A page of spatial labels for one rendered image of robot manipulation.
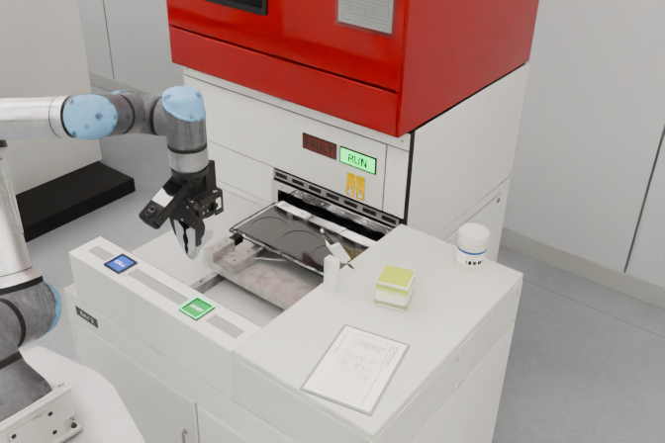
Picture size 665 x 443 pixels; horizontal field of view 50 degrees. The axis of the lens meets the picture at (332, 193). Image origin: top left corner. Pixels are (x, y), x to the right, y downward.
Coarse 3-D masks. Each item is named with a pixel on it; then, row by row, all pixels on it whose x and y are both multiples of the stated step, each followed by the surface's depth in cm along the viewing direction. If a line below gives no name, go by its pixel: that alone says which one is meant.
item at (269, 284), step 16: (224, 256) 186; (224, 272) 182; (240, 272) 180; (256, 272) 181; (272, 272) 181; (256, 288) 176; (272, 288) 175; (288, 288) 175; (304, 288) 175; (288, 304) 171
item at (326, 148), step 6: (306, 138) 196; (312, 138) 195; (306, 144) 197; (312, 144) 196; (318, 144) 194; (324, 144) 193; (330, 144) 192; (318, 150) 195; (324, 150) 194; (330, 150) 192; (330, 156) 193
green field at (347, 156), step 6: (342, 150) 189; (348, 150) 188; (342, 156) 190; (348, 156) 189; (354, 156) 188; (360, 156) 186; (348, 162) 190; (354, 162) 188; (360, 162) 187; (366, 162) 186; (372, 162) 185; (366, 168) 187; (372, 168) 185
